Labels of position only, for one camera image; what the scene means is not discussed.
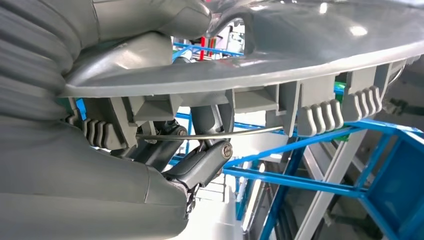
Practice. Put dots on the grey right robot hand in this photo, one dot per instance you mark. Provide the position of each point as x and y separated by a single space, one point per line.
82 198

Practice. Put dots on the blue steel shelf rack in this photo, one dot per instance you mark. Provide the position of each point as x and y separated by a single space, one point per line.
212 49
298 182

